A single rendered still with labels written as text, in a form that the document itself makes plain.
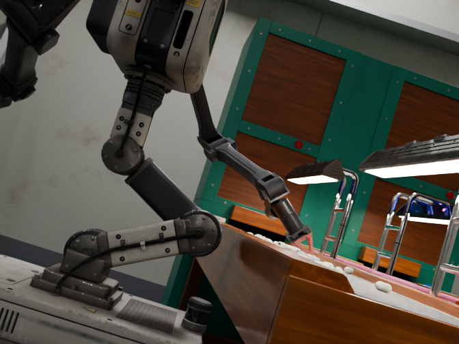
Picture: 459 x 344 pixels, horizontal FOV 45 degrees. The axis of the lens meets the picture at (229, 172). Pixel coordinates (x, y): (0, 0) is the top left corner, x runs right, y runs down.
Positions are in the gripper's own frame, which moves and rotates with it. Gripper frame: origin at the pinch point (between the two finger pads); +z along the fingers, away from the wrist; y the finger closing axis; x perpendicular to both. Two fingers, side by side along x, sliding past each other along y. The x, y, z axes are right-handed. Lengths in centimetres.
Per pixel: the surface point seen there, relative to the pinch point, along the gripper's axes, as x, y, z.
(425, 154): -23, -62, -18
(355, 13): -177, 248, -89
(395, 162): -22, -47, -17
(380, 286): -1, -53, 4
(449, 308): -8, -64, 12
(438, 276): -16.4, -44.8, 12.5
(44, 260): 135, 279, -51
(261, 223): -3, 87, -6
